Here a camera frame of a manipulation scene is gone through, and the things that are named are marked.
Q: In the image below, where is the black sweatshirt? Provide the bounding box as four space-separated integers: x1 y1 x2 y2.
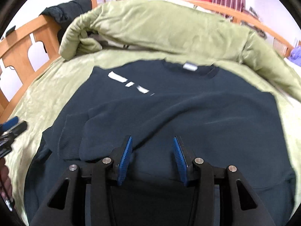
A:
24 60 296 225

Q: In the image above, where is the person's hand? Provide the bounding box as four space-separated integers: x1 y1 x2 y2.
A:
0 158 12 199

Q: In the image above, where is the green plush bed sheet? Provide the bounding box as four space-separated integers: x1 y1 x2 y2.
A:
6 48 300 223

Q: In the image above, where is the black jacket on headboard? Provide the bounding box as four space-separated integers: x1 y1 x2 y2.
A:
41 0 92 44

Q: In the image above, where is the purple plush toy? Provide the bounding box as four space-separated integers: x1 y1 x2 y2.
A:
288 45 301 66

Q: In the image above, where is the green folded quilt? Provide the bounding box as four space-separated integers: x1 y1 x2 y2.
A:
59 0 300 99

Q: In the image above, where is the wooden bed frame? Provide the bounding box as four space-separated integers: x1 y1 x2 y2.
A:
0 0 301 123

